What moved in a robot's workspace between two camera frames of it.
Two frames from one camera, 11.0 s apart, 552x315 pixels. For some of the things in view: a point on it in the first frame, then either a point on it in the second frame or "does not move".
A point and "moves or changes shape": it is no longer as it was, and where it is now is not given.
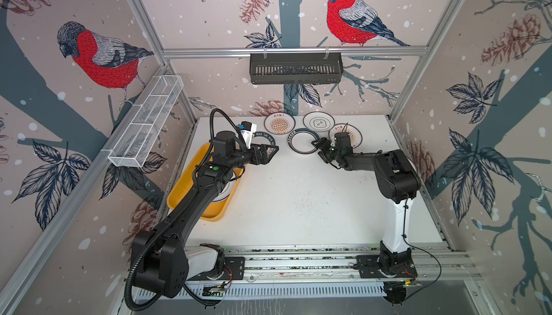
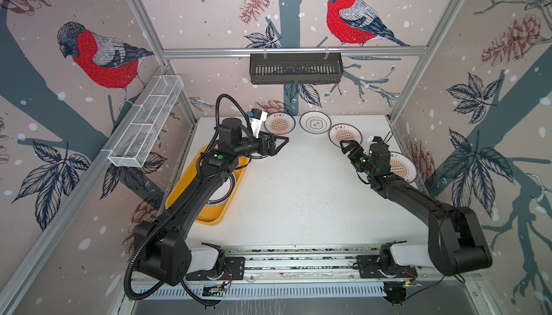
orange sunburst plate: [226, 190] moves or changes shape
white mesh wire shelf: [138, 139] does not move
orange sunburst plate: [279, 123] does not move
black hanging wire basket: [296, 70] does not move
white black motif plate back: [318, 121] does not move
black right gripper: [324, 144] -> [354, 154]
